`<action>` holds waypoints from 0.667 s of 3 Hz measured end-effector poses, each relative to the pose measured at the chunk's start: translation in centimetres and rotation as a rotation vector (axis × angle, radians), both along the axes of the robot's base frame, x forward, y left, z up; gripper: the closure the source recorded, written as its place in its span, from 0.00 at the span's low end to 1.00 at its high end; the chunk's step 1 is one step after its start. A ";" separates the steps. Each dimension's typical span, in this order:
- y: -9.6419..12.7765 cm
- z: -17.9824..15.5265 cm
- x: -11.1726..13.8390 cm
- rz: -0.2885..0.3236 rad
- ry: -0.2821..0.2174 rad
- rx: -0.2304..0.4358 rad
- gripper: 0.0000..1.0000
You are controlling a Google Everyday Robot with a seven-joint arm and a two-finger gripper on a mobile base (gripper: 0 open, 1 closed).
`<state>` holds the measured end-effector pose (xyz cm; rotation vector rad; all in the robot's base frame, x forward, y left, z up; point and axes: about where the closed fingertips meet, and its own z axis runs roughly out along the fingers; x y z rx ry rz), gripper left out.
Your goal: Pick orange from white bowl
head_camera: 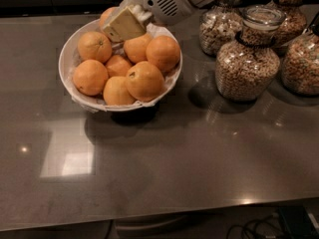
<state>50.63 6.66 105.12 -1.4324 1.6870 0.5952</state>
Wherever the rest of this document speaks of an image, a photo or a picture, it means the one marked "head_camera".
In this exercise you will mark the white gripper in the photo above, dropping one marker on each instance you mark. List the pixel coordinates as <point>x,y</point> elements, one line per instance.
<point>159,0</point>

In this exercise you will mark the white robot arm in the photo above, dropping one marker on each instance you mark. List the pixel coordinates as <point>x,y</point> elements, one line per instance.
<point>131,18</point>

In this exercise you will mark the small middle orange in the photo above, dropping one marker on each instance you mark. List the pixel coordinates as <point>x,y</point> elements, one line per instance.
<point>117,65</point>

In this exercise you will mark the white bowl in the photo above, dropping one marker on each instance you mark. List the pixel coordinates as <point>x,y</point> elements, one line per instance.
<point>66,55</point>

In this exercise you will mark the back left glass jar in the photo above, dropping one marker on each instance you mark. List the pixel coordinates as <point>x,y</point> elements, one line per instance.
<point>219,25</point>

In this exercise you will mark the front glass cereal jar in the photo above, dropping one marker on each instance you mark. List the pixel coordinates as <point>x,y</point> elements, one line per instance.
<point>247,65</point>

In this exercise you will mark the glass cereal jar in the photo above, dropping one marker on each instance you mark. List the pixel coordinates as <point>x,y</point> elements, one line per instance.
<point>247,65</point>
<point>300,67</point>

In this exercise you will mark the back right glass jar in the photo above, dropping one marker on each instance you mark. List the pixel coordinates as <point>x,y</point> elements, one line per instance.
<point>292,27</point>

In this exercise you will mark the right glass cereal jar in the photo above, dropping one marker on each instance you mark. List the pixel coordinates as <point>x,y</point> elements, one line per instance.
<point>300,67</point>

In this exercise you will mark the dark box under table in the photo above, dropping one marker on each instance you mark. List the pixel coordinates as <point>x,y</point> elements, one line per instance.
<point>296,223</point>

